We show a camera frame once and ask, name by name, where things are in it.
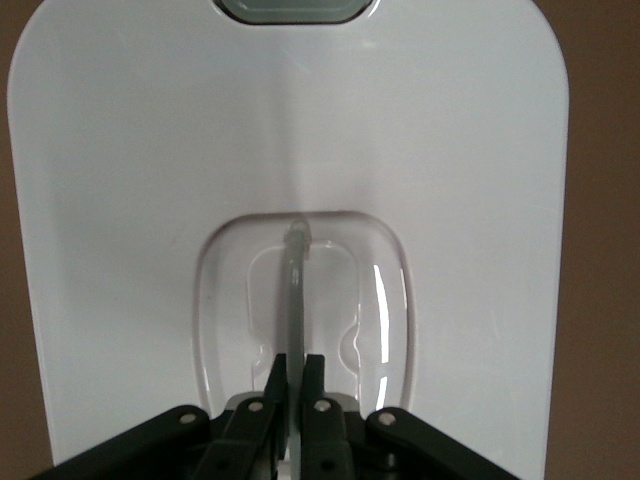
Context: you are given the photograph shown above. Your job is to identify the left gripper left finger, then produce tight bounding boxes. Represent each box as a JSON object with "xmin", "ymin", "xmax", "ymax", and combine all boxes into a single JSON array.
[{"xmin": 29, "ymin": 353, "xmax": 289, "ymax": 480}]

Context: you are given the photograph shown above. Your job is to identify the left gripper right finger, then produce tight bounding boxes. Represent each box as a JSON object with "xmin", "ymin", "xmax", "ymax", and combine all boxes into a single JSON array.
[{"xmin": 299, "ymin": 353, "xmax": 521, "ymax": 480}]

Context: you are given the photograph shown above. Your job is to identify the white box lid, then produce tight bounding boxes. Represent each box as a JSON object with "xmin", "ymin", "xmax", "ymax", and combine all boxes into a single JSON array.
[{"xmin": 7, "ymin": 0, "xmax": 571, "ymax": 480}]

